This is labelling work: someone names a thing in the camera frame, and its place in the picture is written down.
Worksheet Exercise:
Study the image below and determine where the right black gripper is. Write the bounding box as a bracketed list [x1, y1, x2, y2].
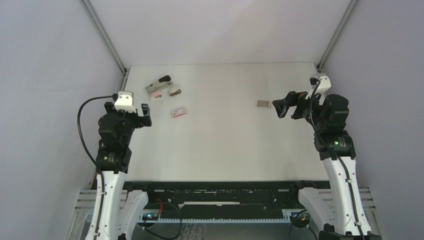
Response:
[272, 88, 327, 131]

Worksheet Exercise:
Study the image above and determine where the small brown stapler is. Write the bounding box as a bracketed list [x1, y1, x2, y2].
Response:
[169, 85, 182, 97]

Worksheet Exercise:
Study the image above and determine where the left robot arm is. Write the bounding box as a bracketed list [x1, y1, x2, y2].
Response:
[85, 102, 157, 240]

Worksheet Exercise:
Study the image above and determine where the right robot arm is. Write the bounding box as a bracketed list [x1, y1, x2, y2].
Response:
[272, 91, 382, 240]

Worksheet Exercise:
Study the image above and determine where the black and beige stapler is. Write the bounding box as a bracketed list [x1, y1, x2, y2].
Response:
[145, 75, 174, 95]

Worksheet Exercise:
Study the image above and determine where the red white staple box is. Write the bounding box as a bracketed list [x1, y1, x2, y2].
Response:
[171, 106, 187, 118]

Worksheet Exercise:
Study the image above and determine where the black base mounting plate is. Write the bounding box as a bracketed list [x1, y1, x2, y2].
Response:
[123, 180, 330, 215]

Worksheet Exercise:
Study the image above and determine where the left green circuit board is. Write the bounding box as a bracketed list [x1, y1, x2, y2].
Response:
[141, 212, 160, 221]

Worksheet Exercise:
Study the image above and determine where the green circuit board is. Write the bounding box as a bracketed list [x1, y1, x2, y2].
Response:
[141, 212, 160, 221]
[290, 211, 311, 229]

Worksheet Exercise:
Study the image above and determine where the right green circuit board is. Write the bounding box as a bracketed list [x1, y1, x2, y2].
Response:
[290, 211, 311, 229]

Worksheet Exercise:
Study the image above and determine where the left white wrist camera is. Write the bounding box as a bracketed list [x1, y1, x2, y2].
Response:
[114, 91, 137, 113]

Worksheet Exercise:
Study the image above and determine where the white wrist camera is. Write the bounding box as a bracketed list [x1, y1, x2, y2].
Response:
[114, 91, 137, 113]
[305, 73, 332, 99]

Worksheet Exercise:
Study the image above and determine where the right black camera cable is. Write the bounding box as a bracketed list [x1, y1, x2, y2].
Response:
[307, 79, 365, 240]

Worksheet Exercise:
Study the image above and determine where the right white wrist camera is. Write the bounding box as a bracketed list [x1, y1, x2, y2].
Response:
[305, 73, 332, 99]

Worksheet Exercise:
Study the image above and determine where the left corner frame post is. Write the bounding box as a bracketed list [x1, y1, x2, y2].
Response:
[79, 0, 128, 91]

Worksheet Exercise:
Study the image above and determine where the corner frame post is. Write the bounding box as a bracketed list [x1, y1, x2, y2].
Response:
[315, 0, 361, 73]
[79, 0, 128, 91]

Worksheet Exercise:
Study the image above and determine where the aluminium frame rail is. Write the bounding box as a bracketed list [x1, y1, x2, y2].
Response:
[74, 188, 377, 213]

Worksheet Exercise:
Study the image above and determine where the white slotted cable duct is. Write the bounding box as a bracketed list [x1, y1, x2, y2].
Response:
[86, 209, 299, 223]

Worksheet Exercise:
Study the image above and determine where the right corner frame post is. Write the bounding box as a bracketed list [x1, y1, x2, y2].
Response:
[315, 0, 361, 73]

